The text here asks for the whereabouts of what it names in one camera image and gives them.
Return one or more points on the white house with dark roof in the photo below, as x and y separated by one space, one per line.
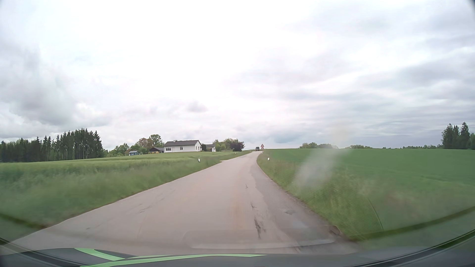
182 146

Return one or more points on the dark conifer wood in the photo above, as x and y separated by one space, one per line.
55 148

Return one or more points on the green grass field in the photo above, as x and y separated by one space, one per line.
74 178
389 178

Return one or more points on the group of conifer trees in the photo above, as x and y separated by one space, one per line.
458 137

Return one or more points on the small blue building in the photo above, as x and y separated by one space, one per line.
133 152

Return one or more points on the dark green bushes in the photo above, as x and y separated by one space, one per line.
230 144

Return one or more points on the car's own bonnet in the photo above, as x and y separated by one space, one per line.
237 259

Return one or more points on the distant tree line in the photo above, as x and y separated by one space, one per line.
334 146

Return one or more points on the grey asphalt road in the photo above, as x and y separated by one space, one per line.
222 200

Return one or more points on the dark wooden building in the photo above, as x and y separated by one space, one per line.
156 150

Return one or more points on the small white building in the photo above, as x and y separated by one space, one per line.
210 147

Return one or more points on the group of leafy trees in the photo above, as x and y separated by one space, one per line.
139 145

